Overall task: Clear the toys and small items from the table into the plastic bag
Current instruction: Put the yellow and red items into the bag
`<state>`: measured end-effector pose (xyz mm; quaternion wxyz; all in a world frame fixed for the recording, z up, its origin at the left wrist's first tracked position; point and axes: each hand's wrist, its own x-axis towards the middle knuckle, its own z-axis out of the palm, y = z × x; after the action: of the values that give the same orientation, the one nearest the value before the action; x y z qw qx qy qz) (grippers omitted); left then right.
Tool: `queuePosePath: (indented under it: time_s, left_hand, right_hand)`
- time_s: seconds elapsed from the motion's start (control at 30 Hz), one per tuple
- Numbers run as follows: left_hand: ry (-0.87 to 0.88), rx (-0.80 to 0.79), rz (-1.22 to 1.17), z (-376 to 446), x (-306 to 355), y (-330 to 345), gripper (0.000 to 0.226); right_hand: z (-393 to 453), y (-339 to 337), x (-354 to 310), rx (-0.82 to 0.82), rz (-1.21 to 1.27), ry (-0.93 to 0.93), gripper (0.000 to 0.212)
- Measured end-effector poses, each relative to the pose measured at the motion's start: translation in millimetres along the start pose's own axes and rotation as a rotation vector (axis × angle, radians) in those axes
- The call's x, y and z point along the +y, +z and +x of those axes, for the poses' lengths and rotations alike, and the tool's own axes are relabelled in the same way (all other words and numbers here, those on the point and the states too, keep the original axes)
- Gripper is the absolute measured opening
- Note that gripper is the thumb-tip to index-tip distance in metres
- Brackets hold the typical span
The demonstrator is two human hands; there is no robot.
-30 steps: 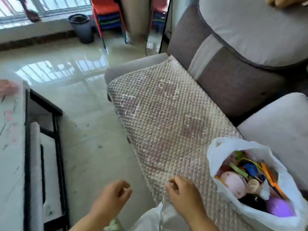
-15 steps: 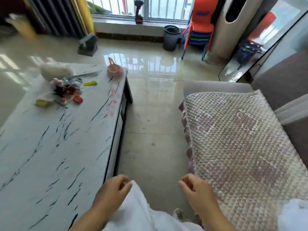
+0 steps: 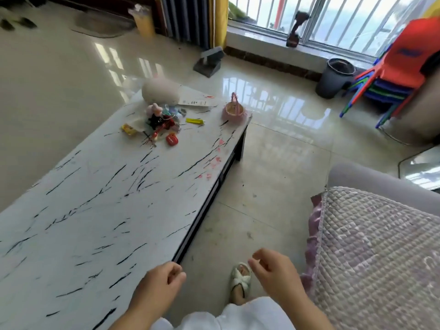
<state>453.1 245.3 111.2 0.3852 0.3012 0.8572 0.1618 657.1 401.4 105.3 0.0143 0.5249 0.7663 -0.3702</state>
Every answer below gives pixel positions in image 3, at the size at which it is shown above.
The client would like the person's left hand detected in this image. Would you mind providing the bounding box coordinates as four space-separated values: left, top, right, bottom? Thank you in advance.
129 261 187 319

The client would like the person's right hand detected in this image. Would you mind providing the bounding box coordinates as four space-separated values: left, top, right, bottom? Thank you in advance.
248 248 307 308

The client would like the person's right forearm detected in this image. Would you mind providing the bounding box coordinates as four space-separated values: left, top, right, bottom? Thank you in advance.
279 293 337 330

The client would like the person's left forearm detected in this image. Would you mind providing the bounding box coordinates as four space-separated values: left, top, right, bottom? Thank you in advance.
109 300 165 330

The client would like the white sandal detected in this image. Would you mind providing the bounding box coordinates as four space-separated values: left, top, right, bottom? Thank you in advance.
229 262 253 300

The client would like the white skirt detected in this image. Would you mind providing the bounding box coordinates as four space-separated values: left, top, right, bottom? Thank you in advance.
151 296 297 330

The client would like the white marble-top coffee table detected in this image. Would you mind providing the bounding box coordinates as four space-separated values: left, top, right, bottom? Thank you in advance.
0 86 253 330

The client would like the quilted pink sofa cover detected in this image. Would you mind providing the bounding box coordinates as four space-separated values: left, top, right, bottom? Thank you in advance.
300 186 440 330

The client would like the grey sofa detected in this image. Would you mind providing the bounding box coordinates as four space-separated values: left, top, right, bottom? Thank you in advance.
326 162 440 217

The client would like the pink knitted basket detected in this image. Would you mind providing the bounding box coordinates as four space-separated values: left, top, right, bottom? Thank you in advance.
222 92 248 123

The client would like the white paper sheet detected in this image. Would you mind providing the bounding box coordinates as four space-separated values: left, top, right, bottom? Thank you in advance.
176 85 216 108

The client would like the glass side table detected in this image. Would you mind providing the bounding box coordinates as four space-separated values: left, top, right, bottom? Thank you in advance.
398 145 440 190

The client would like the beige round plush toy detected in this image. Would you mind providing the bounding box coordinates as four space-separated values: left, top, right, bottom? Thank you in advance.
142 77 182 104

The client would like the grey plastic bucket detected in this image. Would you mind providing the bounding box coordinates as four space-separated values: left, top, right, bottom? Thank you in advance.
315 58 357 99

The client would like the beige armchair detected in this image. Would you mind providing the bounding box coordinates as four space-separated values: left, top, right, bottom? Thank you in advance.
390 70 440 146

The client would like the dark figurine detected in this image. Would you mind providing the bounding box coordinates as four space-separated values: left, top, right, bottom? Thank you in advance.
286 11 311 48

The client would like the stack of colourful plastic stools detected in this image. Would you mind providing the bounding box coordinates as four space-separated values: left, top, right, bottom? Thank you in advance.
339 16 440 129

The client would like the yellow curtain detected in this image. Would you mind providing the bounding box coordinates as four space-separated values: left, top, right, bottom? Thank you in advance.
212 0 230 49

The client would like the window with metal railing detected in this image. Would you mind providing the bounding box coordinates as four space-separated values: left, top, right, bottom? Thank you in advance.
228 0 430 60

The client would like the dark striped curtain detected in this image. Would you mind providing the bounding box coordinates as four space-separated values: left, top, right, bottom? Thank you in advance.
161 0 213 48

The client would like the yellow plastic bag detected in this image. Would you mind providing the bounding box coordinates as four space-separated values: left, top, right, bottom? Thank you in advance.
128 4 157 39

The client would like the oval floor mat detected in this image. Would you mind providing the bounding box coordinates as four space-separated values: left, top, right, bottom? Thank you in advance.
70 11 137 39

